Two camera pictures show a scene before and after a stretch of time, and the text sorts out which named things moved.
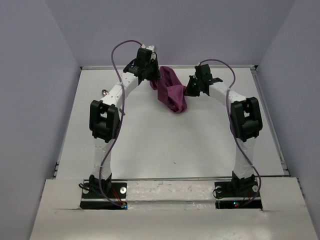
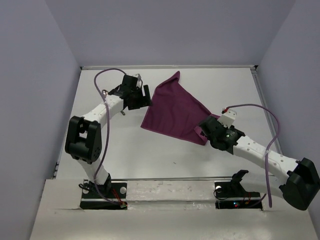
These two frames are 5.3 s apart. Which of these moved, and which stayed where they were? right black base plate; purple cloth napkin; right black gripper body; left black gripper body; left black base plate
Moved: right black gripper body; left black gripper body; purple cloth napkin
Stayed: left black base plate; right black base plate
